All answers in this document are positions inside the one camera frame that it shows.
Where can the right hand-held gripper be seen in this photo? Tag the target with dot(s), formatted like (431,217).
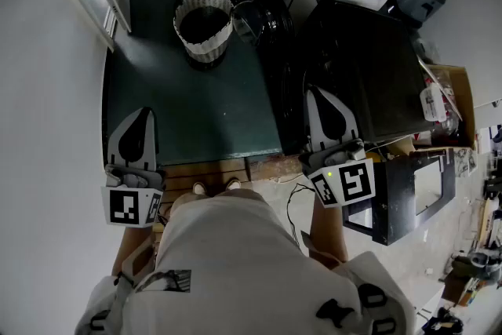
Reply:
(355,182)

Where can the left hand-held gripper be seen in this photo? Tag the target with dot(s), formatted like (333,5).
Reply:
(123,206)

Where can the black washing machine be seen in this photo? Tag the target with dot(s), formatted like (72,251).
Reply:
(361,70)

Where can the white woven laundry basket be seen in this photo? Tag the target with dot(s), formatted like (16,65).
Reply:
(204,51)

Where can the person's right forearm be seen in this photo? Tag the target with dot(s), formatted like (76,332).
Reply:
(329,231)

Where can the person's left forearm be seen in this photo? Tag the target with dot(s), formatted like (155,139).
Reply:
(131,247)

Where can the person's left shoe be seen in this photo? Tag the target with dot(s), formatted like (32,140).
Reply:
(199,188)

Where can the person's shoe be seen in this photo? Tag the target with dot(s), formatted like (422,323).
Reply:
(199,188)
(233,184)

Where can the black framed appliance with window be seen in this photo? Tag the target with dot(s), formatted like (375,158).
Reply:
(396,208)

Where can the white plastic container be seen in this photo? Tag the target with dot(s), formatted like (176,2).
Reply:
(431,104)

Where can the person's right shoe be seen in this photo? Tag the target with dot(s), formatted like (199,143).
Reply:
(233,184)

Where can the open cardboard box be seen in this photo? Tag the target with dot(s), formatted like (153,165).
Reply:
(463,98)

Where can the person's white shirt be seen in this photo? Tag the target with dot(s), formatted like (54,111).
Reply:
(235,255)

